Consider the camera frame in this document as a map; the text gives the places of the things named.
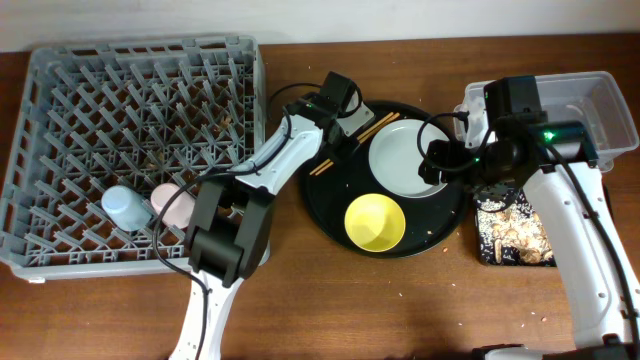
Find wooden chopstick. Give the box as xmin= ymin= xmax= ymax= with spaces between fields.
xmin=313 ymin=114 xmax=401 ymax=177
xmin=309 ymin=111 xmax=396 ymax=176

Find yellow bowl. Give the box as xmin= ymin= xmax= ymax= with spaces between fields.
xmin=344 ymin=193 xmax=406 ymax=253

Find food scraps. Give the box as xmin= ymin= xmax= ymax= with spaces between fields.
xmin=477 ymin=199 xmax=555 ymax=265

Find pink plastic cup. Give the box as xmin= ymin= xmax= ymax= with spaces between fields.
xmin=150 ymin=183 xmax=196 ymax=229

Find blue plastic cup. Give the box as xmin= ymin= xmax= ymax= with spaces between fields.
xmin=101 ymin=185 xmax=152 ymax=232

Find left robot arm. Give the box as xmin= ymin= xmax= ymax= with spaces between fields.
xmin=170 ymin=72 xmax=367 ymax=359

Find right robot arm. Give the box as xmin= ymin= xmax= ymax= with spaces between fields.
xmin=417 ymin=76 xmax=639 ymax=359

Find grey dishwasher rack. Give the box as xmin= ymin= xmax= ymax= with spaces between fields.
xmin=1 ymin=35 xmax=266 ymax=283

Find grey plate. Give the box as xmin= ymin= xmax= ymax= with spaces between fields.
xmin=368 ymin=119 xmax=446 ymax=199

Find round black tray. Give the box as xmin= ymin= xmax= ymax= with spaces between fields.
xmin=300 ymin=100 xmax=470 ymax=259

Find black rectangular tray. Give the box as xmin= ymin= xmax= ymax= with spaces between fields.
xmin=472 ymin=184 xmax=559 ymax=268

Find clear plastic bin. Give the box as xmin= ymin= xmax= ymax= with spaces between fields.
xmin=453 ymin=71 xmax=639 ymax=173

